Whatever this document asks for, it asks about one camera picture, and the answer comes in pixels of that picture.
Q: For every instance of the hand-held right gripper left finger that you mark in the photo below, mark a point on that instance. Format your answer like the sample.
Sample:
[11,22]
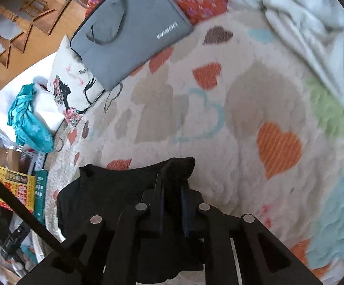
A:
[161,210]

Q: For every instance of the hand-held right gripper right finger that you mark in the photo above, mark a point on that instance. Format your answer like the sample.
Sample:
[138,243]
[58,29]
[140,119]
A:
[185,213]

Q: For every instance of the black pants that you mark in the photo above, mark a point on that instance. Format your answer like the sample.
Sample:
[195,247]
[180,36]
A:
[112,190]

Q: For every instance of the heart patterned fleece blanket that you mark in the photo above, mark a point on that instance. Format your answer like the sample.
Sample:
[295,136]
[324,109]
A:
[219,109]

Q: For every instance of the green printed box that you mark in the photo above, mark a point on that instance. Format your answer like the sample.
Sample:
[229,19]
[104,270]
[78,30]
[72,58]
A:
[40,193]

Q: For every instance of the white printed pillow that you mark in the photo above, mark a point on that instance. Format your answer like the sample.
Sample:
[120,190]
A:
[70,90]

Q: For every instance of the white folded cloth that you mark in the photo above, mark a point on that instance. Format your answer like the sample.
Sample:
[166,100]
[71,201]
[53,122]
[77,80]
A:
[48,109]

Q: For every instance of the yellow red printed box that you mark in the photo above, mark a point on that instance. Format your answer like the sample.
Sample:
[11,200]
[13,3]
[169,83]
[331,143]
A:
[11,188]

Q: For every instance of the teal cloth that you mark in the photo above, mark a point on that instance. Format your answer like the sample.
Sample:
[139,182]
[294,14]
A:
[29,121]

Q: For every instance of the grey laptop bag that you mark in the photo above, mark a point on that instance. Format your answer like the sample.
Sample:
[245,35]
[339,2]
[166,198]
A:
[130,26]

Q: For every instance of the white crumpled quilt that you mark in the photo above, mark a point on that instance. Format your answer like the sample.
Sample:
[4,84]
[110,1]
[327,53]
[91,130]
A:
[305,26]

